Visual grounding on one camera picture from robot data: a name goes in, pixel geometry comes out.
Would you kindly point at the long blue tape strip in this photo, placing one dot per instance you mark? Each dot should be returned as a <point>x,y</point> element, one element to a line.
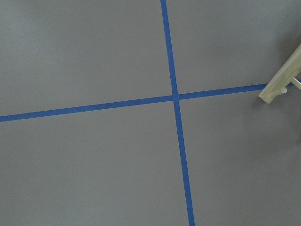
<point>177,114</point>

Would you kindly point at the wooden dish rack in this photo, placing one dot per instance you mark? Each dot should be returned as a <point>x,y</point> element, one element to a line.
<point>285,75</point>

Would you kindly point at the crossing blue tape strip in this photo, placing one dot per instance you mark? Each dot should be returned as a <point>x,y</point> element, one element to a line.
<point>134,102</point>

